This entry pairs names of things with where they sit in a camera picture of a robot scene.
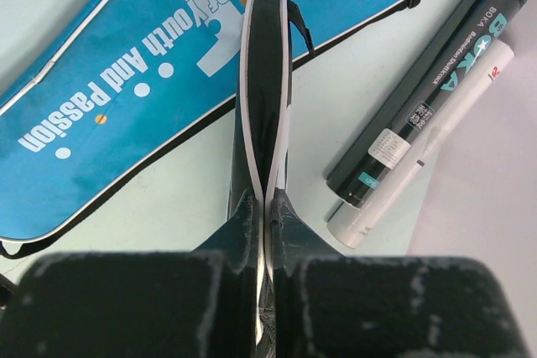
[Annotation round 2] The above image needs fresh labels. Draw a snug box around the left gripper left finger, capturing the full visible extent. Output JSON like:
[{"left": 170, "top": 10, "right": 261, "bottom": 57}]
[{"left": 1, "top": 192, "right": 259, "bottom": 357}]

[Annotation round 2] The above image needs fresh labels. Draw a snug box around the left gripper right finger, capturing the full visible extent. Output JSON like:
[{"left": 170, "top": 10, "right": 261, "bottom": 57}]
[{"left": 270, "top": 192, "right": 529, "bottom": 357}]

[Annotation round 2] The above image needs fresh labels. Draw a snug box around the white shuttlecock tube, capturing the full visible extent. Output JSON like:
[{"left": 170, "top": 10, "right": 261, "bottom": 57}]
[{"left": 327, "top": 40, "right": 514, "bottom": 248}]

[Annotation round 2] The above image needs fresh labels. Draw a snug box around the black racket bag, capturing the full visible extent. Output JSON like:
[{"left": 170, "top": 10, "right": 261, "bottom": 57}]
[{"left": 226, "top": 0, "right": 315, "bottom": 358}]

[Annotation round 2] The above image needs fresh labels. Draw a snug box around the blue racket bag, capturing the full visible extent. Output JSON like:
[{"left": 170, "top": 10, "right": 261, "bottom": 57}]
[{"left": 1, "top": 0, "right": 420, "bottom": 259}]

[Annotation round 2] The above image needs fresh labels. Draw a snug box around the black shuttlecock tube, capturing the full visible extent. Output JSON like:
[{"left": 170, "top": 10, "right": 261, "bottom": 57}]
[{"left": 327, "top": 0, "right": 528, "bottom": 208}]

